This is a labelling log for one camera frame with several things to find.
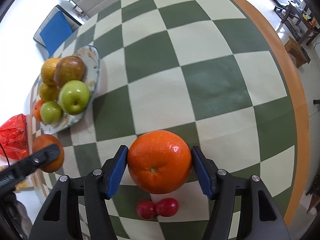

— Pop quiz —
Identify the large bright orange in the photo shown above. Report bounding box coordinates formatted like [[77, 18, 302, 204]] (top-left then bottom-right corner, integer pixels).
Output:
[[127, 130, 192, 194]]

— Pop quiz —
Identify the dark brown round fruit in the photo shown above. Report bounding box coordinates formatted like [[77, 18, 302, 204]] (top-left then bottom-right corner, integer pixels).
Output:
[[32, 134, 64, 173]]

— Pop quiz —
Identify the red cherry tomato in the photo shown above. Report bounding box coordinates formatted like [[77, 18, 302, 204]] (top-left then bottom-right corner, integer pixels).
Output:
[[156, 198, 179, 217], [136, 200, 157, 220]]

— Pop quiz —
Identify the small orange tangerine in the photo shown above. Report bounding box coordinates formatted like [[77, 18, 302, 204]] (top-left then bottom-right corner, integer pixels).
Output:
[[33, 99, 44, 122]]

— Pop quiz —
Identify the small green apple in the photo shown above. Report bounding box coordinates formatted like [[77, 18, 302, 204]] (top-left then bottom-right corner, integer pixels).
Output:
[[40, 101, 62, 125]]

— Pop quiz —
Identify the large green apple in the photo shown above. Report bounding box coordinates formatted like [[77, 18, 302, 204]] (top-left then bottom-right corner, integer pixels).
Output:
[[59, 80, 91, 115]]

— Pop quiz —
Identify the large yellow orange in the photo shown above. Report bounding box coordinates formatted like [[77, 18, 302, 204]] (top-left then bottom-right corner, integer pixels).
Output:
[[39, 83, 60, 102]]

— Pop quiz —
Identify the red brown apple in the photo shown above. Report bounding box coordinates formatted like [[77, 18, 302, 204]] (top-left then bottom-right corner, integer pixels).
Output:
[[53, 56, 86, 88]]

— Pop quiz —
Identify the yellow citrus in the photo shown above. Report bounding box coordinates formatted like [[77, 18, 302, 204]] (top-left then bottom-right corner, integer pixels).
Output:
[[41, 58, 61, 86]]

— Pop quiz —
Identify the red plastic bag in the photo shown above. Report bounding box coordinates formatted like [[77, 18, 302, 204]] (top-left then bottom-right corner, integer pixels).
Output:
[[0, 114, 29, 160]]

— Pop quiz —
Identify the green checkered tablecloth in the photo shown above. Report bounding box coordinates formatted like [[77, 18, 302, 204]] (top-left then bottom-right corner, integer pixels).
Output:
[[40, 0, 310, 225]]

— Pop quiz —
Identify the blue seat chair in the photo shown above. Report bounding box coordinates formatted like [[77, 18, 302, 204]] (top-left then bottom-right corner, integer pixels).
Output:
[[33, 5, 82, 56]]

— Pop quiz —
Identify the small wooden stool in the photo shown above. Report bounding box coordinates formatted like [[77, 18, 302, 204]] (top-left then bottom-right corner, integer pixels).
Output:
[[284, 36, 311, 68]]

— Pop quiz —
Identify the dark wooden table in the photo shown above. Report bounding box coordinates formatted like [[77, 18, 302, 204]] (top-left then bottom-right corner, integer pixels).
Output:
[[274, 1, 319, 46]]

